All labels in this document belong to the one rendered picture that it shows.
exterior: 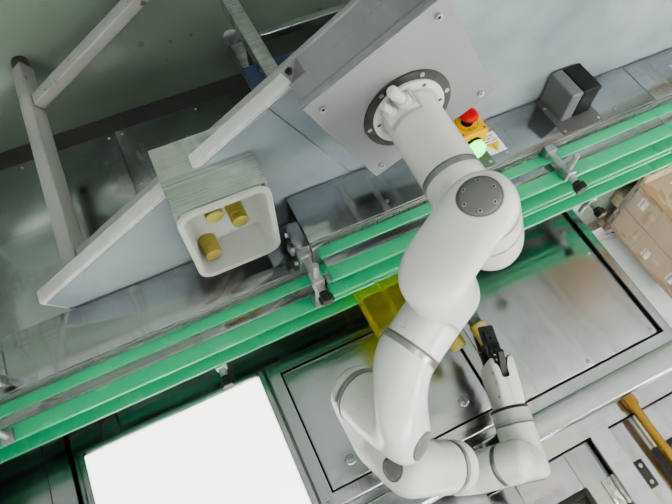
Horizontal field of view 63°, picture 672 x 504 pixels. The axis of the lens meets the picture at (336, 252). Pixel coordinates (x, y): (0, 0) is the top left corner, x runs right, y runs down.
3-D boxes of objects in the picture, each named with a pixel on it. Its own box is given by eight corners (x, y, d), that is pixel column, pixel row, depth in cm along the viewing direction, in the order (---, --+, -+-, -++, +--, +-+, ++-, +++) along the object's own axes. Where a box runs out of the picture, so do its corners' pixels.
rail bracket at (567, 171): (535, 153, 123) (572, 197, 118) (546, 131, 117) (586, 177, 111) (550, 147, 124) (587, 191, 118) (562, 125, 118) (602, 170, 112)
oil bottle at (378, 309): (340, 272, 127) (383, 351, 118) (340, 260, 122) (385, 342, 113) (361, 263, 128) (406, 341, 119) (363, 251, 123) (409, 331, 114)
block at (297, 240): (284, 249, 120) (297, 274, 117) (280, 226, 112) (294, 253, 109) (299, 242, 121) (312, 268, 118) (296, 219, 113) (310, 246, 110)
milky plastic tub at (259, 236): (189, 247, 115) (203, 281, 111) (159, 183, 95) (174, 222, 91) (266, 217, 118) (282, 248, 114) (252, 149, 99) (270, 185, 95)
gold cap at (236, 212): (222, 202, 105) (230, 220, 103) (239, 195, 105) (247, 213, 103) (226, 212, 108) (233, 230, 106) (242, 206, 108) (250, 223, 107)
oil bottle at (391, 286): (362, 263, 129) (407, 341, 119) (363, 251, 124) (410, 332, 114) (384, 254, 130) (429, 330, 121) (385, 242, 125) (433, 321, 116)
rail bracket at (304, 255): (298, 278, 119) (322, 326, 113) (293, 239, 104) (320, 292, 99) (311, 272, 120) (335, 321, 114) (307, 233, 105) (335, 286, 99)
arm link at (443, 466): (494, 413, 84) (427, 369, 96) (401, 407, 71) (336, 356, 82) (454, 507, 86) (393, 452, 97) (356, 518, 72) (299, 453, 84)
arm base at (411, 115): (347, 112, 86) (388, 184, 78) (408, 54, 81) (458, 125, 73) (397, 147, 98) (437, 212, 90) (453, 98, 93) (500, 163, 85)
